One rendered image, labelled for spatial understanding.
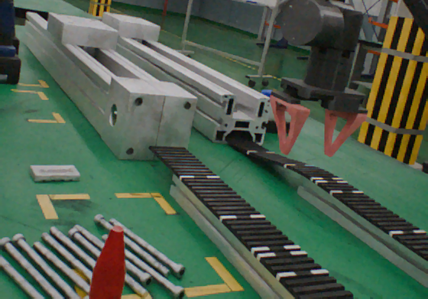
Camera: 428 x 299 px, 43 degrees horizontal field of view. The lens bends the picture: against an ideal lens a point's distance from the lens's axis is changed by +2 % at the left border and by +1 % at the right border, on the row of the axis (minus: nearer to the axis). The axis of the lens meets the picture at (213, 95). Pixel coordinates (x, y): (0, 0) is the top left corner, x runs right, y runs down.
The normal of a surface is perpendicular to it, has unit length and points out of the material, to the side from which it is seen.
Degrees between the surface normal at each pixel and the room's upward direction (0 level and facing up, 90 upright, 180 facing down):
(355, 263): 0
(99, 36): 90
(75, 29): 90
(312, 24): 90
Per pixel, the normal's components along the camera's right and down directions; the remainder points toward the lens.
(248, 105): -0.87, -0.08
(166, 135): 0.44, 0.26
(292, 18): -0.65, 0.01
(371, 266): 0.20, -0.96
